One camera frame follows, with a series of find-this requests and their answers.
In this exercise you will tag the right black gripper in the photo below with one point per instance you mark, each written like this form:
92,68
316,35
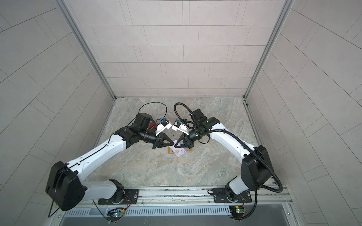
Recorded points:
188,141

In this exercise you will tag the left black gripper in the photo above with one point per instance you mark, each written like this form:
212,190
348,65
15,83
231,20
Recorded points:
159,140

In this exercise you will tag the pink VIP card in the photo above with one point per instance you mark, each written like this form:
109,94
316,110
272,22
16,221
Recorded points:
178,151

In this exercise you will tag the yellow leather card holder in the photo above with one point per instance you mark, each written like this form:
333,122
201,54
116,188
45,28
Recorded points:
171,151

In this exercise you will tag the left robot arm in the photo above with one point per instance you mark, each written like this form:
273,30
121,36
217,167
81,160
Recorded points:
66,184

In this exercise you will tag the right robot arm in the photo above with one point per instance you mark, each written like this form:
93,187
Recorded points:
256,167

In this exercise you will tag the right green circuit board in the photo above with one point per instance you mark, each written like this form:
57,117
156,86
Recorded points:
237,212

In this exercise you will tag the green circuit board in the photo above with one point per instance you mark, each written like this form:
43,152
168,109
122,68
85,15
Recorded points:
237,212
115,214

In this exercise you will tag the left green circuit board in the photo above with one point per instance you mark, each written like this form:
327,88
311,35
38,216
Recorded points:
115,214

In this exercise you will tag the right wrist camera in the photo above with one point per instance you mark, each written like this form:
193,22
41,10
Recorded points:
179,126

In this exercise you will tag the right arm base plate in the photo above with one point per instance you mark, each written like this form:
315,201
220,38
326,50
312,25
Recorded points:
225,195

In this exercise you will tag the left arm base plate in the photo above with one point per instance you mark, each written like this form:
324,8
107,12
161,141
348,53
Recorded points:
124,197

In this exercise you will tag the aluminium mounting rail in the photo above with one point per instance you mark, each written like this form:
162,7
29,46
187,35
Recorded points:
164,196

